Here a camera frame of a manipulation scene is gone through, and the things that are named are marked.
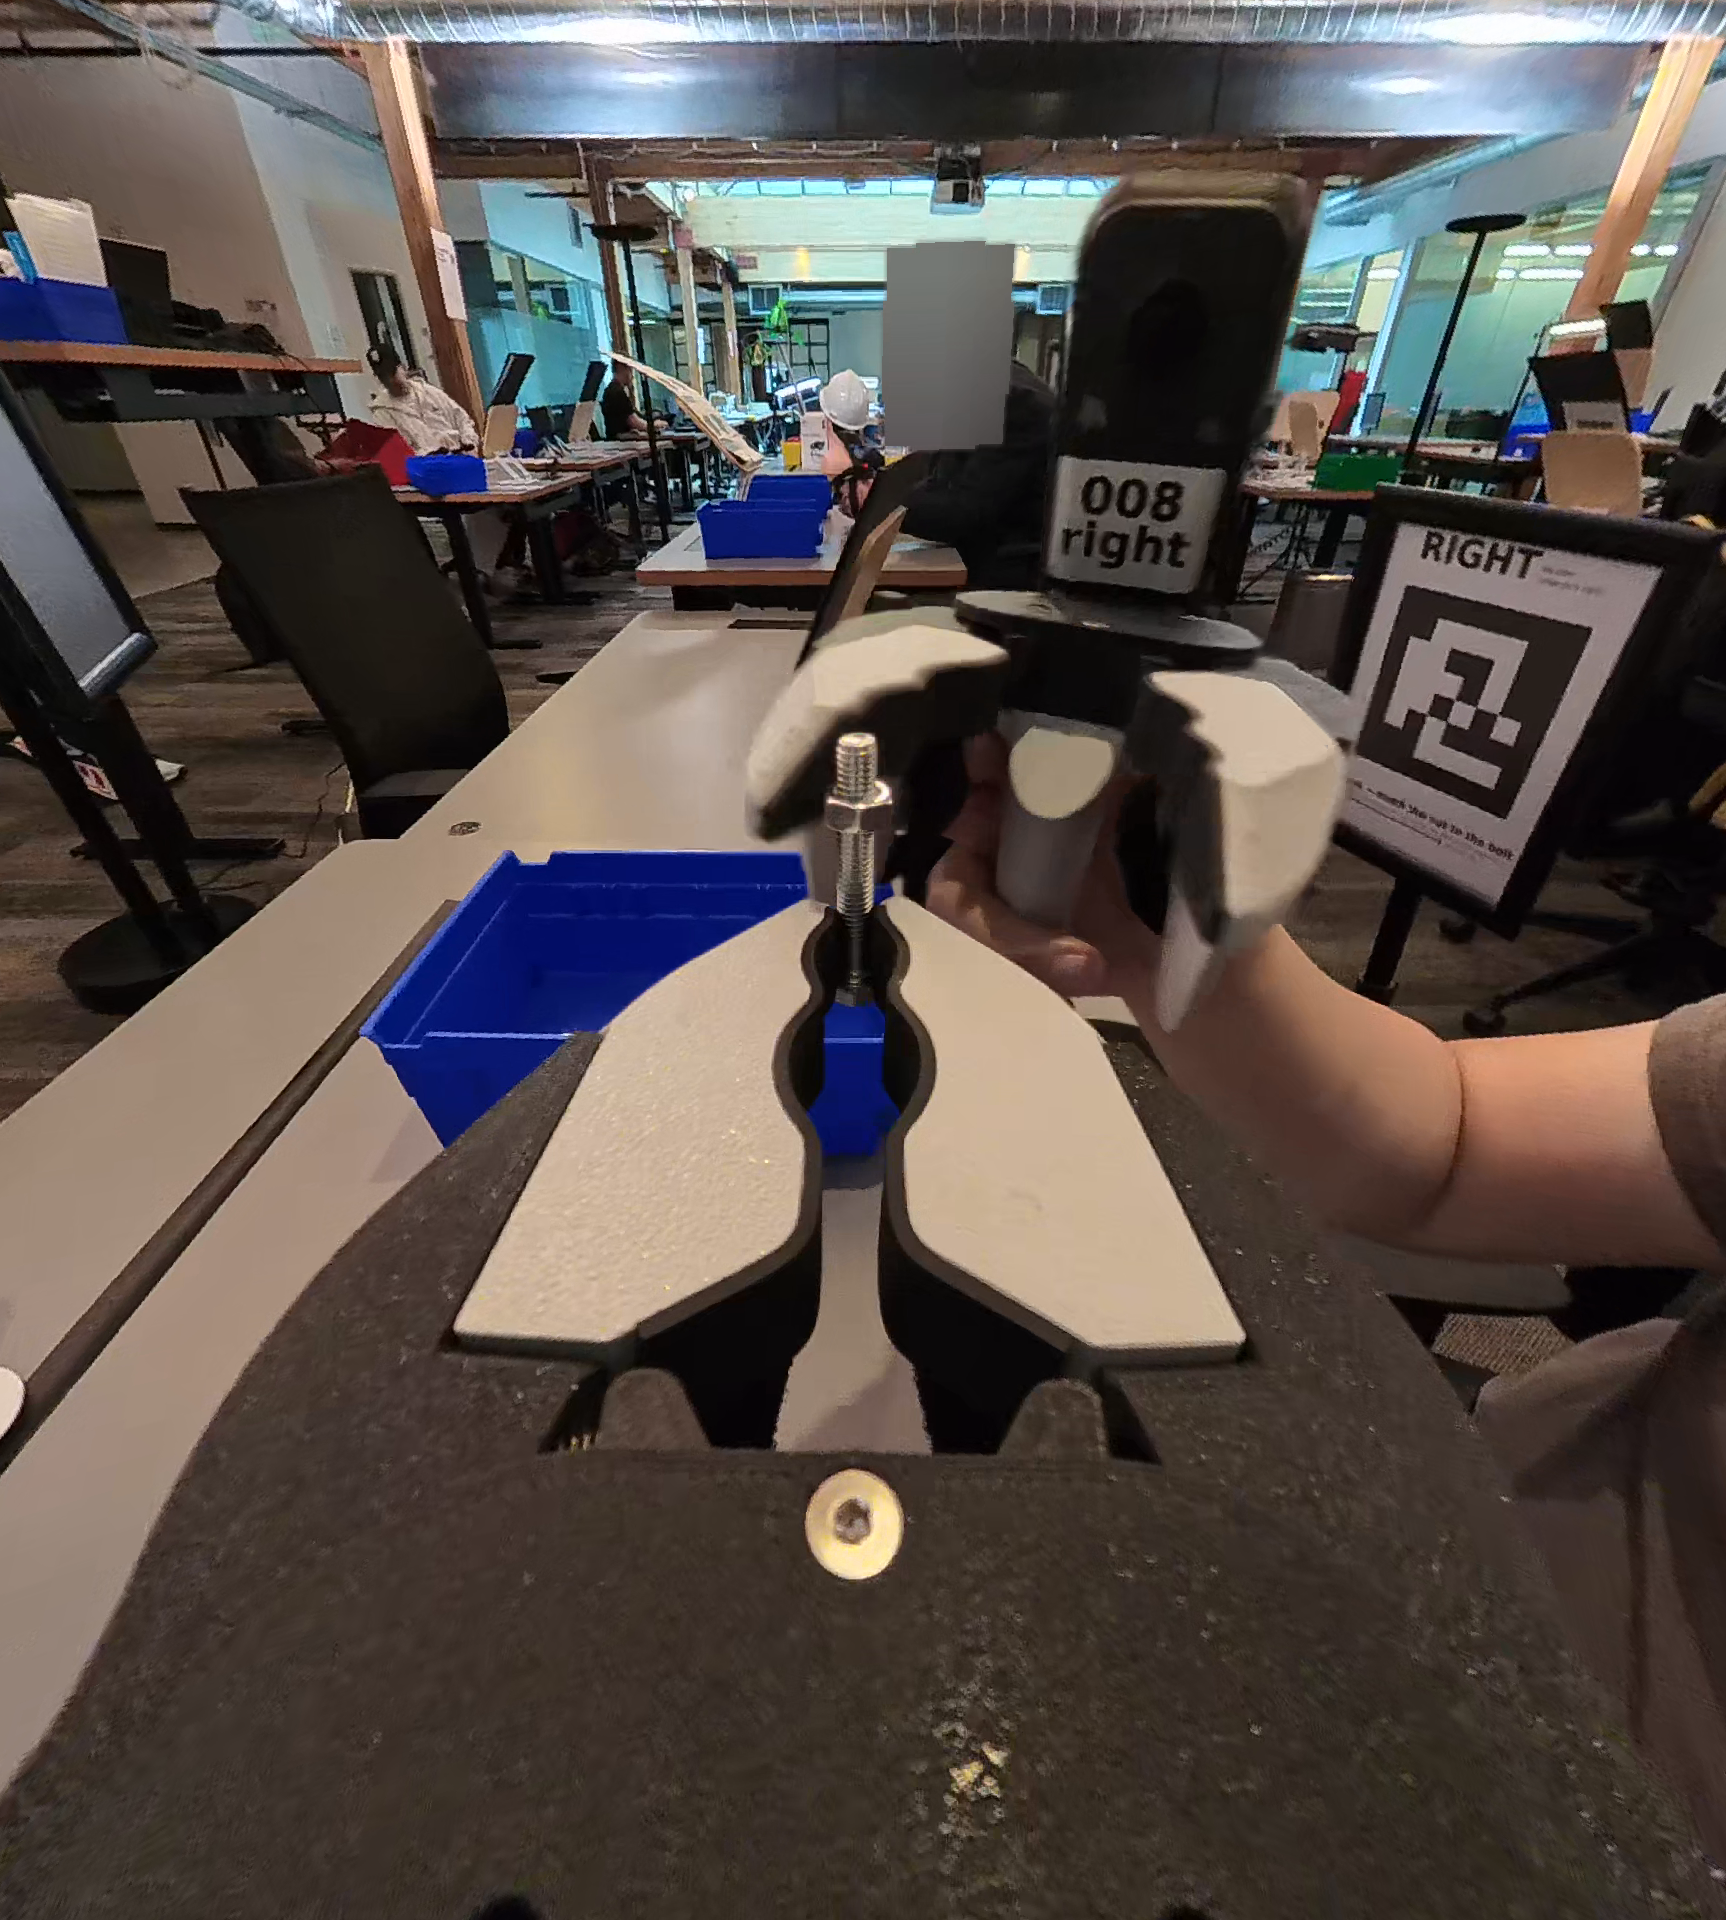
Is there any person's grey shirt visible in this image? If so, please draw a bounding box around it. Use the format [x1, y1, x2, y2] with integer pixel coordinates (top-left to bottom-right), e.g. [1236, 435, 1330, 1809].
[1470, 966, 1726, 1920]

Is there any black framed marker sign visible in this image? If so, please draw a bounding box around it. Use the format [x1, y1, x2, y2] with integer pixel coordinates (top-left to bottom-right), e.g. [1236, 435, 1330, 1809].
[1328, 482, 1726, 943]

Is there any grey trash can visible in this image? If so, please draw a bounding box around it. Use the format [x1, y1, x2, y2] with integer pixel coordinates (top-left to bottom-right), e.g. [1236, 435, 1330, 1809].
[1271, 565, 1354, 679]

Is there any black floor lamp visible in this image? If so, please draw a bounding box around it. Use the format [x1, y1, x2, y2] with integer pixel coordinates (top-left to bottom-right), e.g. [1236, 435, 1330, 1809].
[1402, 214, 1531, 482]

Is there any blue plastic bin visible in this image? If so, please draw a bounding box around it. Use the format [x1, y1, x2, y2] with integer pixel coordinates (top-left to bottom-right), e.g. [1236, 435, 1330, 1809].
[360, 850, 903, 1160]

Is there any black sign stand pole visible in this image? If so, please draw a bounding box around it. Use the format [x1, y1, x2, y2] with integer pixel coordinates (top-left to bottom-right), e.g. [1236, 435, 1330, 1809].
[1350, 869, 1429, 1003]

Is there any blue storage crate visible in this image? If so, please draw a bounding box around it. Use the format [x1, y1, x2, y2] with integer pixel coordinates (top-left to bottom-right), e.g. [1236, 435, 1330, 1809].
[0, 274, 130, 348]

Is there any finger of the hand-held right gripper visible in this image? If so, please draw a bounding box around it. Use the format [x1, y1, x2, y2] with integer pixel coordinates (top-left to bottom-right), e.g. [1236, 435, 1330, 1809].
[1121, 666, 1349, 1038]
[746, 605, 1016, 846]

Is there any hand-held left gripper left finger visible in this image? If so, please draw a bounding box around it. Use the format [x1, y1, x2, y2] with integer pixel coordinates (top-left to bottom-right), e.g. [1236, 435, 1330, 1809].
[453, 896, 826, 1369]

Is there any black round-base sign stand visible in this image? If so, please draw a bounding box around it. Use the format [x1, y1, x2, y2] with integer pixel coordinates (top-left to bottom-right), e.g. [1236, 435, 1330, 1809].
[0, 681, 289, 1018]

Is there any person's right hand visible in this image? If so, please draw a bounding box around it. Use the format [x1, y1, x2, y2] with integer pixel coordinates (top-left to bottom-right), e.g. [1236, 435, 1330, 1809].
[922, 733, 1211, 1052]

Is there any wooden top desk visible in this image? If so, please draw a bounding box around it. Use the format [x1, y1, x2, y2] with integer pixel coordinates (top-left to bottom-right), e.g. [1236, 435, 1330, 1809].
[0, 338, 367, 426]

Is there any person's right forearm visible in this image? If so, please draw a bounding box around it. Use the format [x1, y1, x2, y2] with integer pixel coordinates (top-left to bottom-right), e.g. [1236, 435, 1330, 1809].
[1148, 921, 1726, 1277]

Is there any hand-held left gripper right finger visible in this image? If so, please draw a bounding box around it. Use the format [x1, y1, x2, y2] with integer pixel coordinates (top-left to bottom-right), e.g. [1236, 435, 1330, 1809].
[878, 896, 1249, 1373]

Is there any long thin steel bolt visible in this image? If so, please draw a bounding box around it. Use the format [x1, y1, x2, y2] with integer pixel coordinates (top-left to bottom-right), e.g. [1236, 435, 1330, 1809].
[833, 731, 880, 1009]

